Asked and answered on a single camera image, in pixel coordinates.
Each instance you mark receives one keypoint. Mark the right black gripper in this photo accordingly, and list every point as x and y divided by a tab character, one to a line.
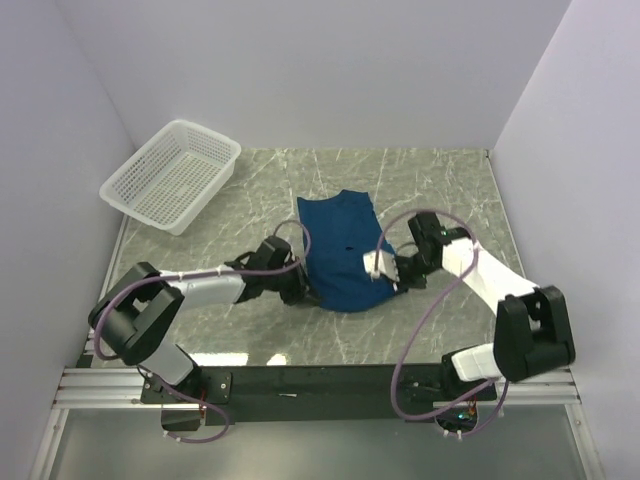
404	282

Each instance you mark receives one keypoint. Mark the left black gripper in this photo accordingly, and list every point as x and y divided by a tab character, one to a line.
300	290

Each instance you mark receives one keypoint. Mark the blue mickey mouse t-shirt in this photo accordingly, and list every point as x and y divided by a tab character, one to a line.
343	229

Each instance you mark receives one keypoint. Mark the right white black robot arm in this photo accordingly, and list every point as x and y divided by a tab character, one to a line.
532	334

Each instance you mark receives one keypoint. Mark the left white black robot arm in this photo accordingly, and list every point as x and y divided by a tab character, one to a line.
134	317

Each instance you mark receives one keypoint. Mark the white plastic mesh basket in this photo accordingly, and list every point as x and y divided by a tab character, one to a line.
173	176

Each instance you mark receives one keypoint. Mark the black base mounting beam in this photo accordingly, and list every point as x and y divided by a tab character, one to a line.
224	396

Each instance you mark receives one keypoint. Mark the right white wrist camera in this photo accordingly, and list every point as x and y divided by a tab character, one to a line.
378	264

